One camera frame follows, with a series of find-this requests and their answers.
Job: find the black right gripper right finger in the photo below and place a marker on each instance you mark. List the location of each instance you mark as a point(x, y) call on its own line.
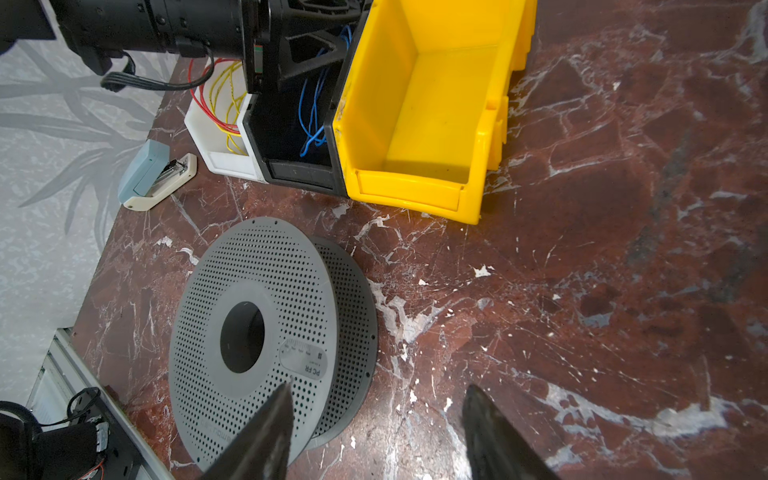
point(495, 449)

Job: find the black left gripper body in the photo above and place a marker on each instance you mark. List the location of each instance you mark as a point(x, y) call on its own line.
point(300, 39)

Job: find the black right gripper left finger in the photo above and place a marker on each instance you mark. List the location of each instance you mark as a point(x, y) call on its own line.
point(261, 449)

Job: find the grey perforated cable spool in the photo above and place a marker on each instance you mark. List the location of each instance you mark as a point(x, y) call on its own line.
point(268, 306)

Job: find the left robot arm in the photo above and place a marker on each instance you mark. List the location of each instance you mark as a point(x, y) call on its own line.
point(102, 31)

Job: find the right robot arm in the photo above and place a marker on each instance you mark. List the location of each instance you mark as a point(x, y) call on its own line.
point(30, 452)

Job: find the black plastic bin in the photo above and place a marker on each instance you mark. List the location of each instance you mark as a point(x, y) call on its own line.
point(290, 131)

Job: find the white plastic bin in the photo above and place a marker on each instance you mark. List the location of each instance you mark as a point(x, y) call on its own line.
point(214, 119)

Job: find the yellow plastic bin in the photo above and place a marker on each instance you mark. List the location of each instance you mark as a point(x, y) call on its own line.
point(423, 113)

